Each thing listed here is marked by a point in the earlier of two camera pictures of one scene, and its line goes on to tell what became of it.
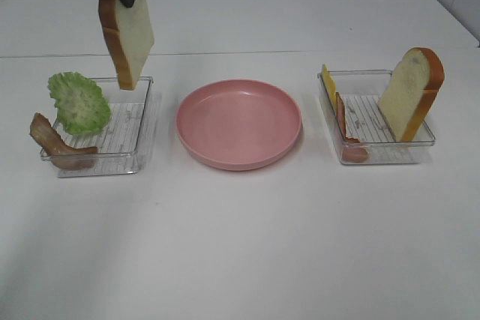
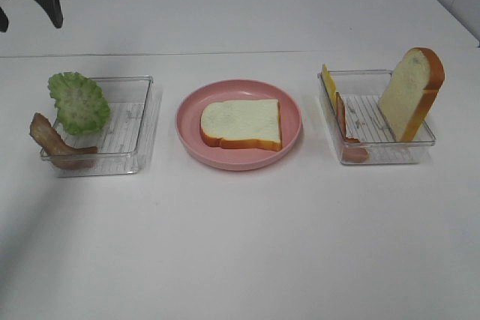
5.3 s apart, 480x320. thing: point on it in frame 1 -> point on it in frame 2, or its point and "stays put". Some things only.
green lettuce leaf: x=82 y=107 stays put
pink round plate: x=238 y=124 stays put
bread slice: x=130 y=33 -> x=253 y=123
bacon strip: x=43 y=132 stays put
